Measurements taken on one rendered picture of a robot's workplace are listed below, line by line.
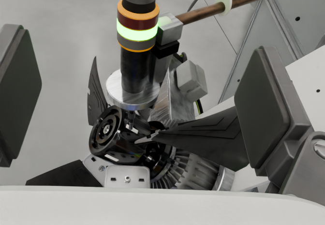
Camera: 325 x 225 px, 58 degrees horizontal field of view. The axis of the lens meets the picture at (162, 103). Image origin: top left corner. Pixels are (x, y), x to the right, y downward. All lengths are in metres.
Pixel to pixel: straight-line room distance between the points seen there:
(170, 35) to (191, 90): 0.53
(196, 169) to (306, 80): 0.32
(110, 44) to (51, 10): 0.78
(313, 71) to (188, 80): 0.32
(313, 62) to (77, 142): 1.66
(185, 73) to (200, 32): 2.28
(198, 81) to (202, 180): 0.32
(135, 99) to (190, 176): 0.33
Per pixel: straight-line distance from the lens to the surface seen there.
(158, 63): 0.36
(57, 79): 2.51
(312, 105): 0.70
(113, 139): 0.58
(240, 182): 0.70
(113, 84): 0.39
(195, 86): 0.86
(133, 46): 0.32
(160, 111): 0.80
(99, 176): 0.72
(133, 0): 0.30
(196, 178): 0.67
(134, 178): 0.61
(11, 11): 3.36
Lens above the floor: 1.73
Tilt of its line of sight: 48 degrees down
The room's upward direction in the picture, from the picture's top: 10 degrees clockwise
